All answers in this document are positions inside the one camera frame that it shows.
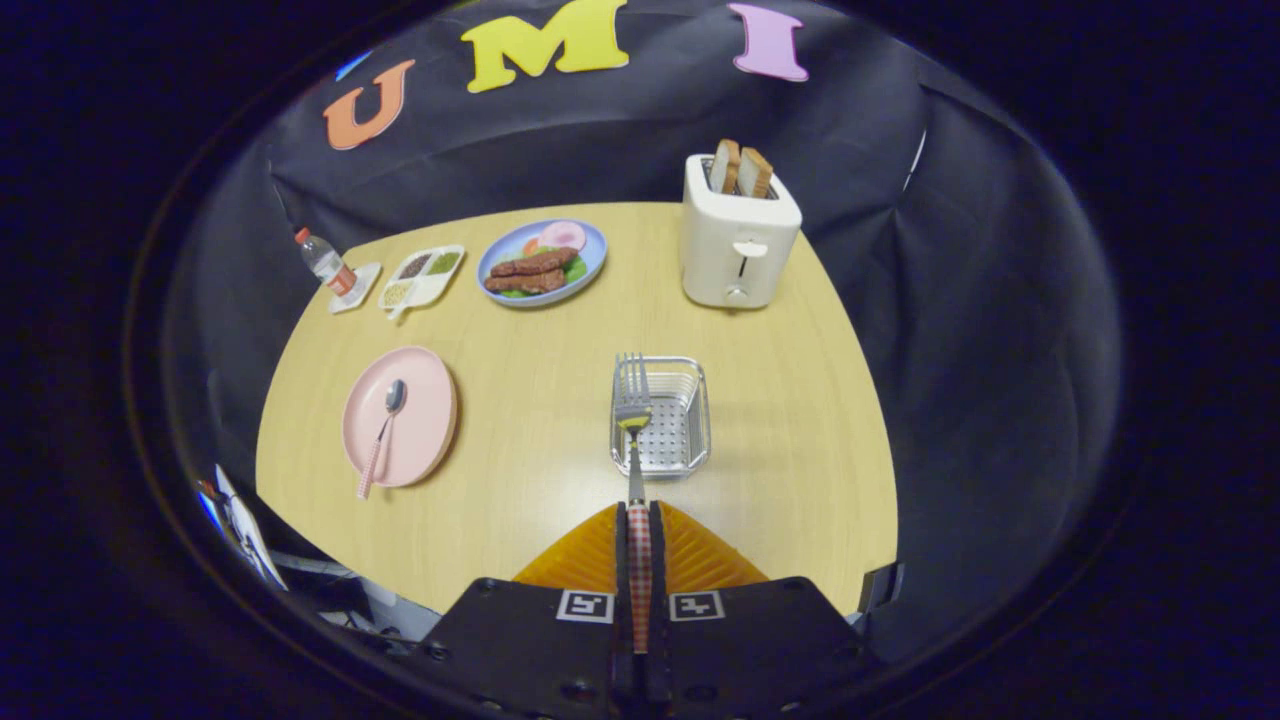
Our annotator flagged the white divided bean tray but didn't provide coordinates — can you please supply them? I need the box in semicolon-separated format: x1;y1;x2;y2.
378;245;467;323

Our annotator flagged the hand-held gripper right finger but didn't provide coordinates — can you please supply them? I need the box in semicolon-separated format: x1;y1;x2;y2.
648;500;883;720

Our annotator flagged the clear water bottle red label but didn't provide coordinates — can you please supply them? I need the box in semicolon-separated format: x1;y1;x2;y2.
294;227;359;298

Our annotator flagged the metal wire basket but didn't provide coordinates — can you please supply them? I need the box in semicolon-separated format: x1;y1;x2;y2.
610;355;712;479

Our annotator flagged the fork with checkered handle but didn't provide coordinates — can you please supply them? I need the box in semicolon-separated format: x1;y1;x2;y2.
612;352;656;653

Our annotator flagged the blue oval plate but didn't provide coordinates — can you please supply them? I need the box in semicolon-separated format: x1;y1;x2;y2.
476;219;608;308

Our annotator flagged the brown meat strip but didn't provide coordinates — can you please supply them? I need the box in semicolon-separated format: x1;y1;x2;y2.
484;268;567;294
490;247;579;278

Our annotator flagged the toast bread slice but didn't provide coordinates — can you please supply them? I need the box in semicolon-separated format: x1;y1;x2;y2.
709;139;742;196
737;147;775;199

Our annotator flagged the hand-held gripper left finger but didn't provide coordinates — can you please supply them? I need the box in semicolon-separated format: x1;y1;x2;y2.
412;500;633;720

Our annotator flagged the black table corner bracket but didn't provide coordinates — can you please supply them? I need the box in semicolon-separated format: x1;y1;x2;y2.
858;562;906;614

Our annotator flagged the white square coaster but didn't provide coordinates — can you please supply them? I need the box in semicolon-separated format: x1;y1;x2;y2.
328;262;383;315

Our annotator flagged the white toaster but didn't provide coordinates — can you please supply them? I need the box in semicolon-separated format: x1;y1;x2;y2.
681;153;804;310

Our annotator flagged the pink round plate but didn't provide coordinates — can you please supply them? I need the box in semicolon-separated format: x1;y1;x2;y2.
342;346;460;489

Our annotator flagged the spoon with checkered handle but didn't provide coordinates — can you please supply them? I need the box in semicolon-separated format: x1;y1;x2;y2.
356;379;408;501

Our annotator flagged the green lettuce leaf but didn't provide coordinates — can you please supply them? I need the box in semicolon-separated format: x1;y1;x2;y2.
497;255;589;299

